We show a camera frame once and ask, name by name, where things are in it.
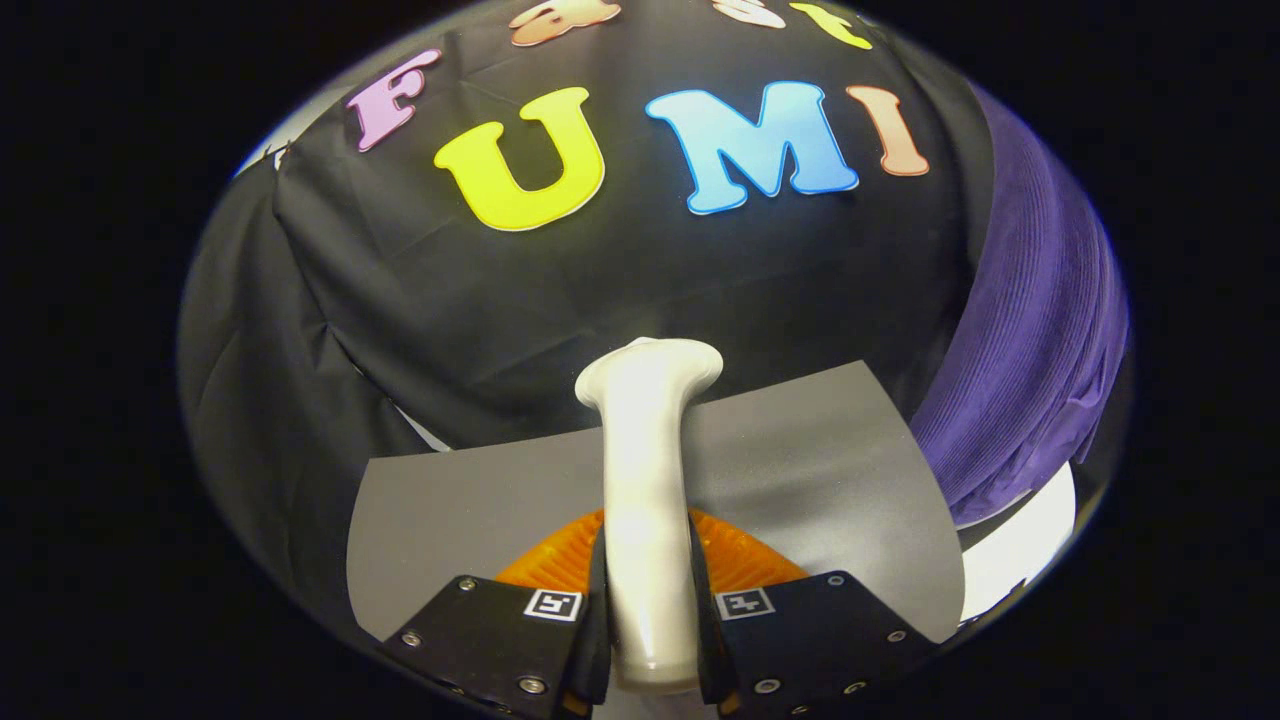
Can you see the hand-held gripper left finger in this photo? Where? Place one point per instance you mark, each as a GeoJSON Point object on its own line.
{"type": "Point", "coordinates": [480, 640]}

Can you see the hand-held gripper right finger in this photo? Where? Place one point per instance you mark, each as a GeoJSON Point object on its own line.
{"type": "Point", "coordinates": [820, 640]}

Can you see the white garment steamer head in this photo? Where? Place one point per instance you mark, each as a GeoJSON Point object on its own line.
{"type": "Point", "coordinates": [645, 520]}

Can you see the white mannequin torso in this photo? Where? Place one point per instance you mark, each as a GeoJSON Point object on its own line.
{"type": "Point", "coordinates": [1020, 550]}

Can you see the black backdrop cloth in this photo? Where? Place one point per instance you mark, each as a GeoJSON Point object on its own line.
{"type": "Point", "coordinates": [600, 280]}

